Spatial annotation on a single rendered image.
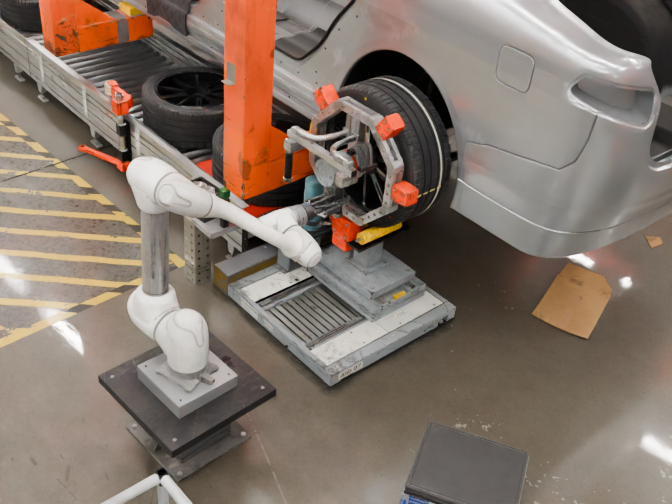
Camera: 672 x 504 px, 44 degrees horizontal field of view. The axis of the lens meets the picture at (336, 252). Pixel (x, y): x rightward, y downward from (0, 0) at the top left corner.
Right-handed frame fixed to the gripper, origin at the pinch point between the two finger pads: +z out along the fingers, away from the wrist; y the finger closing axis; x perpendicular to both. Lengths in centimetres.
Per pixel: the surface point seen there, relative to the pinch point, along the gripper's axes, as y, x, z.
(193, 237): -74, -53, -25
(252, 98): -59, 22, -2
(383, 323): 11, -75, 28
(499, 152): 42, 29, 45
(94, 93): -222, -44, 2
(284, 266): -50, -73, 14
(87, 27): -252, -16, 16
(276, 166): -59, -18, 14
